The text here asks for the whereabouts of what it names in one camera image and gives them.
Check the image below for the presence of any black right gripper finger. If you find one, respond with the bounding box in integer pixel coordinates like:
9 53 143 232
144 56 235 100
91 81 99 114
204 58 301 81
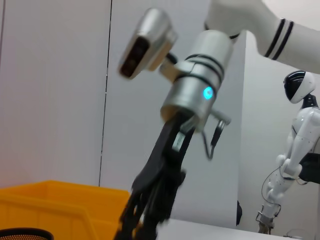
134 197 176 240
113 194 151 240

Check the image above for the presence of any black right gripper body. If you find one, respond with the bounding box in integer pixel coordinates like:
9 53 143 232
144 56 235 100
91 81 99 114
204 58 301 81
131 116 198 201

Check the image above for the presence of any black mesh pen holder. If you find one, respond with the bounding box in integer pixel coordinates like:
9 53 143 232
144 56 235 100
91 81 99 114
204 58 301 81
0 226 55 240

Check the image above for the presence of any yellow plastic bin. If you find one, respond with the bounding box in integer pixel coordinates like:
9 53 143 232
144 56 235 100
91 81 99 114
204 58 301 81
0 179 132 240

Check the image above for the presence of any white humanoid robot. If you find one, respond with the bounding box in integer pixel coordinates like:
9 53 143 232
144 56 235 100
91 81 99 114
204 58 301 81
256 70 320 236

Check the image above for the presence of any right gripper cable with plug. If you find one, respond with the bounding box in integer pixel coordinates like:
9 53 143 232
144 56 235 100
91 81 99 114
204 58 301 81
201 111 232 161

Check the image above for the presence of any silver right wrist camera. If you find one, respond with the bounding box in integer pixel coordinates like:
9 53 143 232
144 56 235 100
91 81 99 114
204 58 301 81
117 7 179 81

